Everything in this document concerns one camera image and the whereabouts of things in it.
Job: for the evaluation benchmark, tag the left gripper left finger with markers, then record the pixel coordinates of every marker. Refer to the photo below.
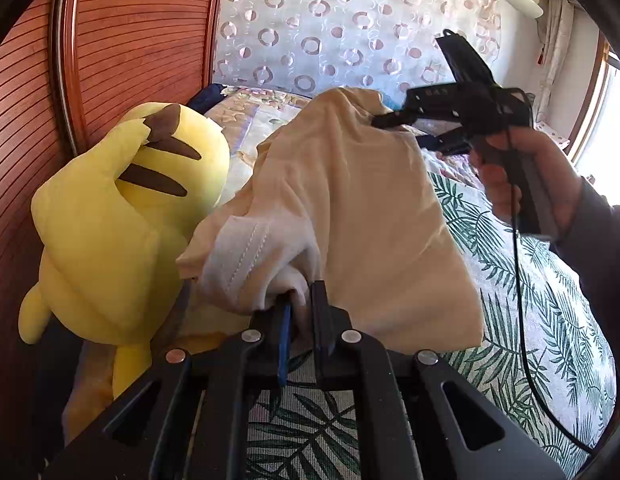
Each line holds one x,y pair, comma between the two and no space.
185,416

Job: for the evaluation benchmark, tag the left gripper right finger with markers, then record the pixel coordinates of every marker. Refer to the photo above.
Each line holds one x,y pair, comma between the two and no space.
416,417

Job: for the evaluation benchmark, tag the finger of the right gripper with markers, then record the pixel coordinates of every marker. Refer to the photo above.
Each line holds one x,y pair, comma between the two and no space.
450,143
395,119

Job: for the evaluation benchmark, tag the beige printed t-shirt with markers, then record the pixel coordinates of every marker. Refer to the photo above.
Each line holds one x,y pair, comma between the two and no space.
336,200

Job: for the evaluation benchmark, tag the grey sleeved right forearm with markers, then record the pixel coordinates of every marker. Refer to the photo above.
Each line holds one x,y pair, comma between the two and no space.
591,247

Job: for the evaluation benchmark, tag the person's right hand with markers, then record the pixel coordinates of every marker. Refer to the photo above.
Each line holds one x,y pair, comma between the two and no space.
526,177

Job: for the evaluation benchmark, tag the side window drape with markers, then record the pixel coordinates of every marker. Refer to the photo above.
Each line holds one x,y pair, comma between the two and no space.
559,24

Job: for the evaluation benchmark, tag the circle patterned sheer curtain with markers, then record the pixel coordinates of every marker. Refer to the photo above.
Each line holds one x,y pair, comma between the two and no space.
309,46

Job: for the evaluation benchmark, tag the palm leaf bed sheet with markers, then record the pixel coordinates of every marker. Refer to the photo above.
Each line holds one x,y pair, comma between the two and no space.
543,359

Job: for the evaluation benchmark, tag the yellow plush toy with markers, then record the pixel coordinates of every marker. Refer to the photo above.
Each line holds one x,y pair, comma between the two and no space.
112,223

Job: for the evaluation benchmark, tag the wooden louvered wardrobe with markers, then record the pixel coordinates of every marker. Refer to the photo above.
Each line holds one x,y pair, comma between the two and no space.
68,70

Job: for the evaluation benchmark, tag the window with wooden frame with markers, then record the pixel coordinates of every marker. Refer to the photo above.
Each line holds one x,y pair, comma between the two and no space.
595,149

